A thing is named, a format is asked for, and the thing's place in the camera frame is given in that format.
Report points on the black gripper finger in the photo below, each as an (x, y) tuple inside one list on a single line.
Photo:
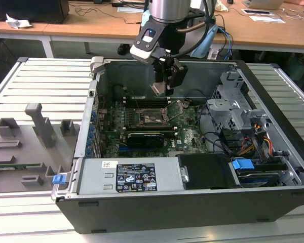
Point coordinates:
[(178, 76), (160, 72)]

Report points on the silver CPU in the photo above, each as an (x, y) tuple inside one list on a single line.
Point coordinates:
[(159, 88)]

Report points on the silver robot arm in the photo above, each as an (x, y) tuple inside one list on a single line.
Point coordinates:
[(167, 10)]

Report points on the black RAM slot row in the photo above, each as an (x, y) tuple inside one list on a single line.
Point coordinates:
[(147, 102), (152, 128)]

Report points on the CPU socket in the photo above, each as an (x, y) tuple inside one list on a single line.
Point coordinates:
[(152, 119)]

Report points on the pale blue teach pendant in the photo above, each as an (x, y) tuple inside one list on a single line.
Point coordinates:
[(201, 48)]

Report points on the black chair caster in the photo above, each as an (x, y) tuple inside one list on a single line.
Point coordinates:
[(124, 49)]

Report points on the metal drive cage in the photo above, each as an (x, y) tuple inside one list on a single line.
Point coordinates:
[(223, 108)]

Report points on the patterned bag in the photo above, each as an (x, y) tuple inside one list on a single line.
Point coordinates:
[(221, 6)]

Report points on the green motherboard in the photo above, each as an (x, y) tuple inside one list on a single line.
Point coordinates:
[(190, 141)]

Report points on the black graphics card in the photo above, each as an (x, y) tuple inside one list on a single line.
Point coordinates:
[(145, 139)]

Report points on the wooden desk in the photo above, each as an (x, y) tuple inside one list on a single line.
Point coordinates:
[(96, 27)]

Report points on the flat tablet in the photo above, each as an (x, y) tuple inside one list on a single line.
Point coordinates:
[(256, 11)]

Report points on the silver laptop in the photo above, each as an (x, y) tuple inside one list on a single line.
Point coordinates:
[(263, 3)]

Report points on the black plastic shroud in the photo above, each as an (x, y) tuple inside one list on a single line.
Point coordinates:
[(205, 172)]

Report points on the hard disk in blue carrier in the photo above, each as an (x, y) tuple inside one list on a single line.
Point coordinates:
[(243, 165)]

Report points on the grey power supply unit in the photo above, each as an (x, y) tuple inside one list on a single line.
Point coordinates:
[(96, 177)]

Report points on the black PC case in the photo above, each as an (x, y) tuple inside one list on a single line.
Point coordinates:
[(167, 212)]

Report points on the black box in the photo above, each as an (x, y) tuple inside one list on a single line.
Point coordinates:
[(28, 10)]

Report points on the blue case latch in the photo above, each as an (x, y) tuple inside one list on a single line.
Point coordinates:
[(58, 179)]

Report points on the grey parts rack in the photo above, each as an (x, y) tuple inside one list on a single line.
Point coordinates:
[(28, 141)]

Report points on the crumpled white paper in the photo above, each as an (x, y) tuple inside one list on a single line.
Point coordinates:
[(17, 22)]

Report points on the green RAM stick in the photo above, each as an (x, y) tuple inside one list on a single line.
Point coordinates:
[(15, 166)]

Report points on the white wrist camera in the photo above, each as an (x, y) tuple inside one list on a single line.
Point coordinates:
[(142, 51)]

